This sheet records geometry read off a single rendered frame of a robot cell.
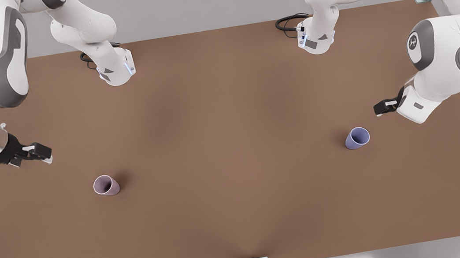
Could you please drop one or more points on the pink cup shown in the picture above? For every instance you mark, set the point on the pink cup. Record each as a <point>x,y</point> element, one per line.
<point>107,185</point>

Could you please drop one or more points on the purple cup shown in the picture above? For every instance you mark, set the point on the purple cup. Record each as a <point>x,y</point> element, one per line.
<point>356,138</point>

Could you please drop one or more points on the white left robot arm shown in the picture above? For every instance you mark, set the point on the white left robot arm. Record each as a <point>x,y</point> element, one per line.
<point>444,38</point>

